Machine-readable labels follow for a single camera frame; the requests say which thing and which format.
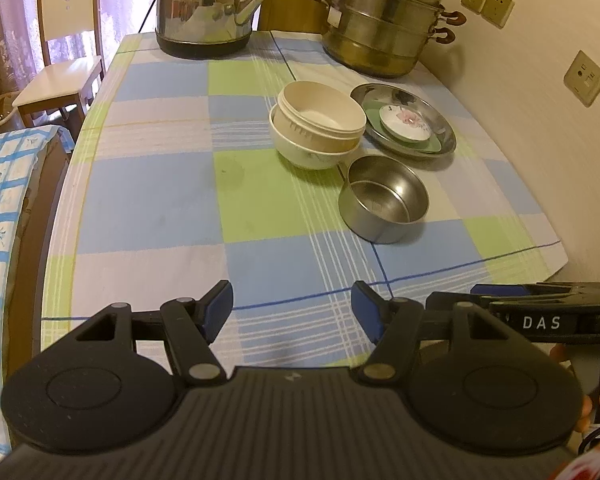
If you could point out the large steel plate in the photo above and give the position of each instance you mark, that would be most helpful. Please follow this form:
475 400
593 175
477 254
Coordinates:
442 132

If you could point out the steel steamer pot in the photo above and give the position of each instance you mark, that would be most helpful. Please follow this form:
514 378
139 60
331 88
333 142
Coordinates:
380 30

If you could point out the cream plastic bowl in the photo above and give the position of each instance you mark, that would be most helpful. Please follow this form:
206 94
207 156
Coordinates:
320 105

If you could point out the checked tablecloth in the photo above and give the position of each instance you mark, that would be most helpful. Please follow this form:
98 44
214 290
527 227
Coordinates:
155 200

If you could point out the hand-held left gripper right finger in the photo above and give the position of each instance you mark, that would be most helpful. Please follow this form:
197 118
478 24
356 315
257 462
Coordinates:
367 310

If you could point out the small floral saucer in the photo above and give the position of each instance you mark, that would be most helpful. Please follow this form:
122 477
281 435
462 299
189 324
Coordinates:
405 122

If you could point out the steel bowl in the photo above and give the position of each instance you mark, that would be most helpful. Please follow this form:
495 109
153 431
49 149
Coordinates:
380 195

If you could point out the wooden chair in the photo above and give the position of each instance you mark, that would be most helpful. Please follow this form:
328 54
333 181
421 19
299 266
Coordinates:
65 10

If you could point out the large beige wall socket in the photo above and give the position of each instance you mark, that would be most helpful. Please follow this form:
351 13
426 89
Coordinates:
586 79

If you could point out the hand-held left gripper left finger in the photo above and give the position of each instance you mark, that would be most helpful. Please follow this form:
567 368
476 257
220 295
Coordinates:
215 310

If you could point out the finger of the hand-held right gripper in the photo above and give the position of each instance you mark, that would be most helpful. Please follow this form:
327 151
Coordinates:
500 290
440 302

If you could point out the blue white printed bedsheet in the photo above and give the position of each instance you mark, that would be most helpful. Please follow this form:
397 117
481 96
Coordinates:
0 240

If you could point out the white floral ceramic bowl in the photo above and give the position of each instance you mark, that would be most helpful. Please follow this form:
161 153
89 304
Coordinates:
305 157

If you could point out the steel kettle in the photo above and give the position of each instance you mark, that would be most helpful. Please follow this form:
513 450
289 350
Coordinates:
200 5

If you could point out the green square plate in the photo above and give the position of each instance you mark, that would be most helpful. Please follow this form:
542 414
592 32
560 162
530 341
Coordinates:
372 114

